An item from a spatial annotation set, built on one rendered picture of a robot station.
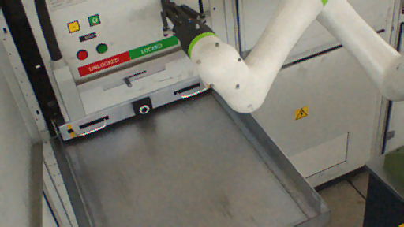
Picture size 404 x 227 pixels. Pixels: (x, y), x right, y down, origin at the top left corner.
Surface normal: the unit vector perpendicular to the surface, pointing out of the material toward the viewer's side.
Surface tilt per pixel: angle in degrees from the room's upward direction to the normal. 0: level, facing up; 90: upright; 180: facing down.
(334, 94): 90
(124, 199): 0
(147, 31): 90
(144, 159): 0
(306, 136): 90
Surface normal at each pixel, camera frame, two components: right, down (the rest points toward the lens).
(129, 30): 0.41, 0.56
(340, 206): -0.11, -0.76
